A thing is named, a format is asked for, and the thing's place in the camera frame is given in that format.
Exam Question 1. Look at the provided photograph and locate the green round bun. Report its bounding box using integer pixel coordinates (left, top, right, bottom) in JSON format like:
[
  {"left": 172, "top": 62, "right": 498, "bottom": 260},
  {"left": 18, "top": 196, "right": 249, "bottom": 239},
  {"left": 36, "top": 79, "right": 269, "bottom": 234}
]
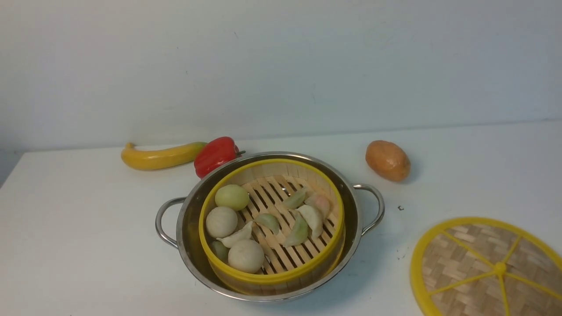
[{"left": 214, "top": 184, "right": 250, "bottom": 211}]

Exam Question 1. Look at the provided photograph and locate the red bell pepper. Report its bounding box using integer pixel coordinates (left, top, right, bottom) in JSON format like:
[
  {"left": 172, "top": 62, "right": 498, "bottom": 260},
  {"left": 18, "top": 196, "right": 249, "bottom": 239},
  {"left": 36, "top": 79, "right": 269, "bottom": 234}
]
[{"left": 194, "top": 136, "right": 245, "bottom": 179}]

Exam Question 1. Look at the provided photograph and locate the stainless steel pot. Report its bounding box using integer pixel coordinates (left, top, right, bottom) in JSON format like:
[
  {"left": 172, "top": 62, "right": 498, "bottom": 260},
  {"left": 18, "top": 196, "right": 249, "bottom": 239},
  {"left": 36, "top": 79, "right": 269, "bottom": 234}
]
[{"left": 156, "top": 152, "right": 385, "bottom": 302}]

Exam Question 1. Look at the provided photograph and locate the pink dumpling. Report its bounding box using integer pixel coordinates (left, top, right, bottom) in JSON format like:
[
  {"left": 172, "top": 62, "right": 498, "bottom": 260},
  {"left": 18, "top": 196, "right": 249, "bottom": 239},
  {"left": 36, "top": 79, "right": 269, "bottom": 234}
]
[{"left": 304, "top": 193, "right": 331, "bottom": 219}]

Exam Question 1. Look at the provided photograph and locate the white round bun front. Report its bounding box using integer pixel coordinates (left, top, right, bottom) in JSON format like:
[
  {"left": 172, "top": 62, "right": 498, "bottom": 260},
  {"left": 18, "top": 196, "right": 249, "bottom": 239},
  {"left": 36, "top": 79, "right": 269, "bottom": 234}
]
[{"left": 227, "top": 239, "right": 265, "bottom": 274}]

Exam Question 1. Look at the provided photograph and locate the small green dumpling at rim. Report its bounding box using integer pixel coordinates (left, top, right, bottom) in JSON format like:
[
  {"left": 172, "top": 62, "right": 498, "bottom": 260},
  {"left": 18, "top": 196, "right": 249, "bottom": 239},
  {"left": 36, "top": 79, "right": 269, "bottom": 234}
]
[{"left": 210, "top": 240, "right": 230, "bottom": 264}]

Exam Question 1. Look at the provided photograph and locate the yellow-rimmed bamboo steamer basket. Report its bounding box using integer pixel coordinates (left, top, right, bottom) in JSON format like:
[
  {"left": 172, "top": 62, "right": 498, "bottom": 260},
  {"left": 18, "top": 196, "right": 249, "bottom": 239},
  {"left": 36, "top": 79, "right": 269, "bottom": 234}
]
[{"left": 199, "top": 155, "right": 346, "bottom": 295}]

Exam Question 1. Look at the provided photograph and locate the green dumpling at top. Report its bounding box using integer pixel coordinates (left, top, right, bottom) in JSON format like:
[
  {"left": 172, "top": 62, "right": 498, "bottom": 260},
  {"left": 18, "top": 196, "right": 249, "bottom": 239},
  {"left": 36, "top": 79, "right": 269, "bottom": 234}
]
[{"left": 282, "top": 187, "right": 307, "bottom": 209}]

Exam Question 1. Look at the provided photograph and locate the brown potato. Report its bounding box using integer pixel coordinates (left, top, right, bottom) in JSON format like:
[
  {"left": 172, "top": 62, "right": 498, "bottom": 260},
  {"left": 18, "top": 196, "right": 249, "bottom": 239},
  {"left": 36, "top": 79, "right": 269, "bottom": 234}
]
[{"left": 365, "top": 140, "right": 411, "bottom": 182}]

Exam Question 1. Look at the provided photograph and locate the yellow woven bamboo steamer lid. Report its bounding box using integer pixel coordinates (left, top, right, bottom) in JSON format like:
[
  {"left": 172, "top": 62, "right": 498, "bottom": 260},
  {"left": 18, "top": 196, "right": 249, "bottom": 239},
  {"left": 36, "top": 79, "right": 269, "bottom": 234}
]
[{"left": 410, "top": 217, "right": 562, "bottom": 316}]

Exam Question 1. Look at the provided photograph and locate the white dumpling near buns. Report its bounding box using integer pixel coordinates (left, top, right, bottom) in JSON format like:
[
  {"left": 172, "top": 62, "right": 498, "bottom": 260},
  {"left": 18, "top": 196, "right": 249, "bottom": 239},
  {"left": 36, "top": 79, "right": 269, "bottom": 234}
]
[{"left": 216, "top": 221, "right": 254, "bottom": 248}]

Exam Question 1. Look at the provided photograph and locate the white round bun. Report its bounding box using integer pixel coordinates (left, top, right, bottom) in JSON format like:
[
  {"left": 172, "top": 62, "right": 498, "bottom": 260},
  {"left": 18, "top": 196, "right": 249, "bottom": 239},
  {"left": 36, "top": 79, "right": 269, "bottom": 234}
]
[
  {"left": 205, "top": 206, "right": 238, "bottom": 239},
  {"left": 227, "top": 239, "right": 265, "bottom": 274}
]

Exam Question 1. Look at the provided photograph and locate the yellow banana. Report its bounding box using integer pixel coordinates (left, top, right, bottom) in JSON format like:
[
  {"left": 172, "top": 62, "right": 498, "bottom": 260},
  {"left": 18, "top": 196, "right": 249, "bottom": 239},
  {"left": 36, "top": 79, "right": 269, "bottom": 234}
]
[{"left": 121, "top": 142, "right": 207, "bottom": 171}]

